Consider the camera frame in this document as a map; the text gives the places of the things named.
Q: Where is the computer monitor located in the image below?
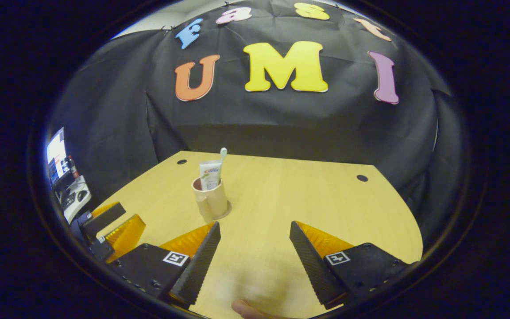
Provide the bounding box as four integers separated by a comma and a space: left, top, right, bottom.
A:
46, 127, 69, 186

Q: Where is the wooden desktop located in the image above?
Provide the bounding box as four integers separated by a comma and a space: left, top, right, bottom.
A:
89, 151, 424, 319

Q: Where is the beige cup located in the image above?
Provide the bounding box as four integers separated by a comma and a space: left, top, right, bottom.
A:
192, 176, 229, 223

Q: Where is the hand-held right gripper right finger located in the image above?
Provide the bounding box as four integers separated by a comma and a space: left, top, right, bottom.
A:
289, 221, 416, 310

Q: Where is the black backdrop cloth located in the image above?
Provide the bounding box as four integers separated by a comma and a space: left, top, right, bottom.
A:
49, 0, 470, 249

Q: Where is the white side desk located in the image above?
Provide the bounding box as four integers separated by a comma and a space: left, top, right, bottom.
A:
62, 175, 92, 223

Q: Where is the white toothpaste tube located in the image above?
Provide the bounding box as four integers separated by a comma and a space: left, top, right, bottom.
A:
199, 160, 223, 191

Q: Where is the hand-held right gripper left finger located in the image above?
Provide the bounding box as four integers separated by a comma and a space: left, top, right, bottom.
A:
104, 222, 222, 310

